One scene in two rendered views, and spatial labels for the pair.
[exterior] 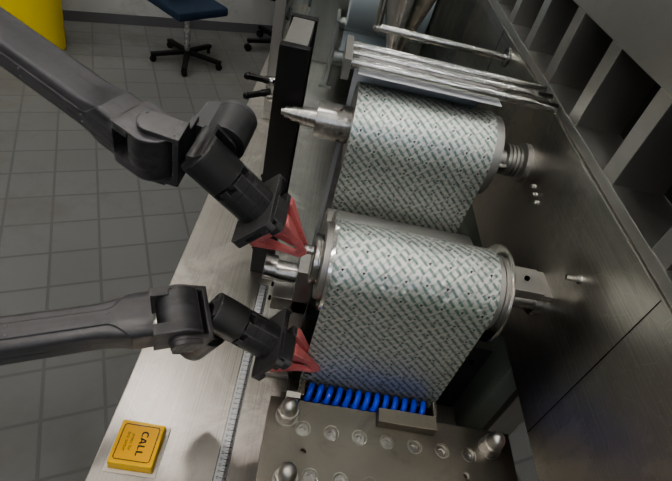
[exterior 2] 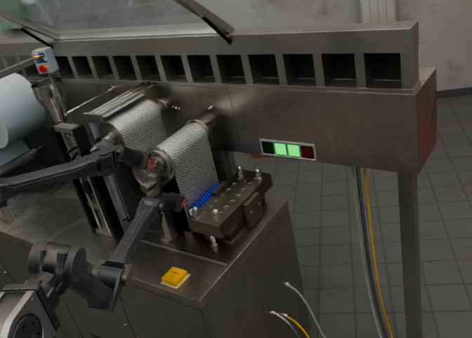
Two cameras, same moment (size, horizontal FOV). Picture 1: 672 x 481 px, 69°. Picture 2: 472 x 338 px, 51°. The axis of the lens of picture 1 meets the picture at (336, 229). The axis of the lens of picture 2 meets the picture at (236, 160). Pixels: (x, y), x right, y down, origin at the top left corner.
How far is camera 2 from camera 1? 1.44 m
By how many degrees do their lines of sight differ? 38
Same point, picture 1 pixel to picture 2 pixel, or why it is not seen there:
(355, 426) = (212, 201)
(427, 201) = (154, 137)
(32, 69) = (55, 173)
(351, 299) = (178, 160)
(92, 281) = not seen: outside the picture
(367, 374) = (198, 188)
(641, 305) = (226, 93)
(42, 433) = not seen: outside the picture
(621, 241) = (209, 88)
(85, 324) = (142, 217)
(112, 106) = (90, 159)
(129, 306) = (142, 208)
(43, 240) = not seen: outside the picture
